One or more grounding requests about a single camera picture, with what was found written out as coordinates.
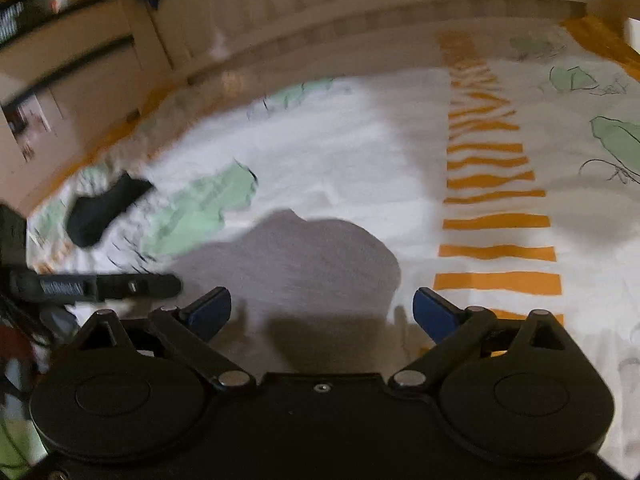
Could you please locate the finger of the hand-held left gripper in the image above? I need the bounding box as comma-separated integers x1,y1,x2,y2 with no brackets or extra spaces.
95,273,183,303

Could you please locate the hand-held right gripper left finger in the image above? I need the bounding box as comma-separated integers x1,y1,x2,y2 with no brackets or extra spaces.
74,287,252,390

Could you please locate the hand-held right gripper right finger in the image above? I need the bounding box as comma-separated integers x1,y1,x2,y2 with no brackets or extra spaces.
389,287,582,389

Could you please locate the grey hooded sweater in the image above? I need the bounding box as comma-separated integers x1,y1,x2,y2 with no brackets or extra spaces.
170,209,402,376

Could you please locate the black cloth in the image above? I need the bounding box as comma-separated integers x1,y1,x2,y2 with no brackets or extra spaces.
66,171,154,249

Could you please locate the leaf printed bed sheet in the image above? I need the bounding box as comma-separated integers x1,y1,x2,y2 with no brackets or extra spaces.
0,15,640,467

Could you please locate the wooden side shelf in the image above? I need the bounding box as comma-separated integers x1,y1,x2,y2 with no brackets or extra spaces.
0,0,176,218

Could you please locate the wooden bed frame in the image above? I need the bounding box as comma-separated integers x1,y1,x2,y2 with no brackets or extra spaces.
107,0,640,111

